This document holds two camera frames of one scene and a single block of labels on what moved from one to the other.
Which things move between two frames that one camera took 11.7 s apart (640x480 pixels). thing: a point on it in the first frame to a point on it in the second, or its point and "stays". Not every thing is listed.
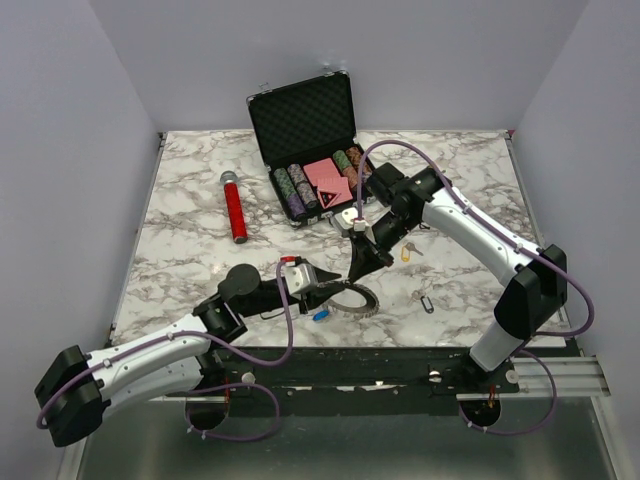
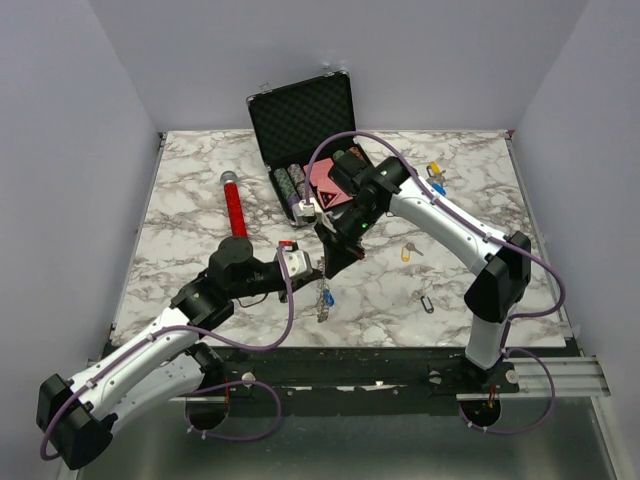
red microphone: [235, 206] stays
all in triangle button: [327, 197] stays
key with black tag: [424, 299] stays
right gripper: [368, 256] to [336, 259]
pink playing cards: [333, 188] stays
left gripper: [317, 297] to [305, 280]
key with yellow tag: [406, 252] stays
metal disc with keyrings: [370, 308] to [322, 309]
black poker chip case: [306, 130] stays
